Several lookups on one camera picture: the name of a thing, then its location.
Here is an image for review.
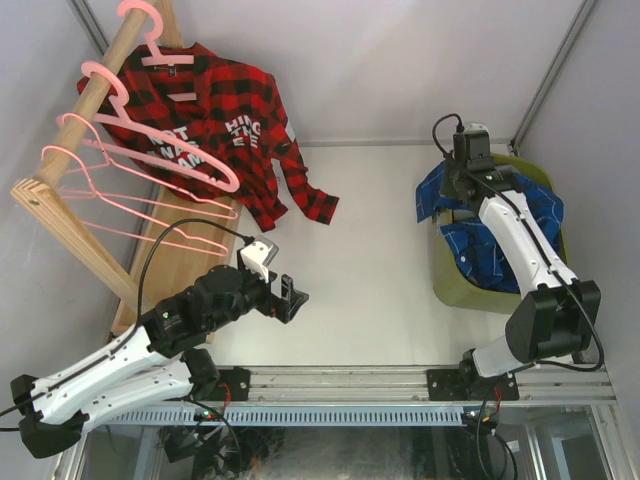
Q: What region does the black mounting plate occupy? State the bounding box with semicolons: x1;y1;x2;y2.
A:
195;366;251;402
426;368;520;402

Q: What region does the wooden clothes rack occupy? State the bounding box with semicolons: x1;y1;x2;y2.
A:
11;1;239;336

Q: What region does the red plaid shirt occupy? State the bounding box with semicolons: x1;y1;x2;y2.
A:
76;42;341;232

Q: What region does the grey slotted cable duct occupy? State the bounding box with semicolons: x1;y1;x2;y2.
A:
108;405;465;427

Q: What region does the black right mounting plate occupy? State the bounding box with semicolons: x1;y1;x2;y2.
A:
426;368;520;402

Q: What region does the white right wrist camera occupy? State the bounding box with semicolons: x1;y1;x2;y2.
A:
463;122;489;134

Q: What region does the blue plaid shirt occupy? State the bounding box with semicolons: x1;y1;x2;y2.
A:
415;162;564;294

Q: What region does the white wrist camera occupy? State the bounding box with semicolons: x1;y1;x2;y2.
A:
463;122;489;134
238;236;279;283

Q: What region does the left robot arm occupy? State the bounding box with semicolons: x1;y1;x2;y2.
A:
10;266;309;459

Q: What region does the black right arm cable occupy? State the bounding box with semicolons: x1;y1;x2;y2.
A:
431;113;606;374

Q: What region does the pink plastic hanger red shirt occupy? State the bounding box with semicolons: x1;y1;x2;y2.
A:
116;0;195;74

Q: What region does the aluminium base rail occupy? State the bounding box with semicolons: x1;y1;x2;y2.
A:
214;363;617;407

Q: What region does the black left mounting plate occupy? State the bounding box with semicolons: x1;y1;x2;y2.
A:
195;366;251;402

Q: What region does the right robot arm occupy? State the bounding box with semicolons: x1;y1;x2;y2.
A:
445;125;604;399

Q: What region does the pink plastic hanger blue shirt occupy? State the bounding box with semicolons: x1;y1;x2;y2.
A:
79;60;240;194

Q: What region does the pink wire hanger grey shirt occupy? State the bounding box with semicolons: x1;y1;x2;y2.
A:
39;144;229;259

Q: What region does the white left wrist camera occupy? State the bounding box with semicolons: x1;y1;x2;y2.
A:
238;236;279;283

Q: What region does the green plastic basket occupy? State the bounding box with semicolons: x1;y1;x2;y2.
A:
428;153;569;315

